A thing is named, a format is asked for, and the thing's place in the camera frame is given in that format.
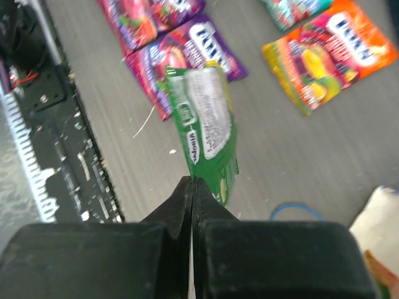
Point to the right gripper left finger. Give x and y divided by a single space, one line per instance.
146 259

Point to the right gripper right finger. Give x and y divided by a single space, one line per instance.
231 258

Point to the checkered paper bag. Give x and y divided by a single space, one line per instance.
377 224

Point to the green tea snack packet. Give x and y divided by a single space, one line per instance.
204 119

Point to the orange snack packet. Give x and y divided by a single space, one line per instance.
328 54

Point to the pink snack packet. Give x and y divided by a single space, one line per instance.
189 46
136 23

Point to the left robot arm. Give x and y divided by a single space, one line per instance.
22 39

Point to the orange packet in bag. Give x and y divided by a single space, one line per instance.
386 280

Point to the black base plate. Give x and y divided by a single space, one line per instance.
62 137

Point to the slotted cable duct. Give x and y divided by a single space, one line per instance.
46 205

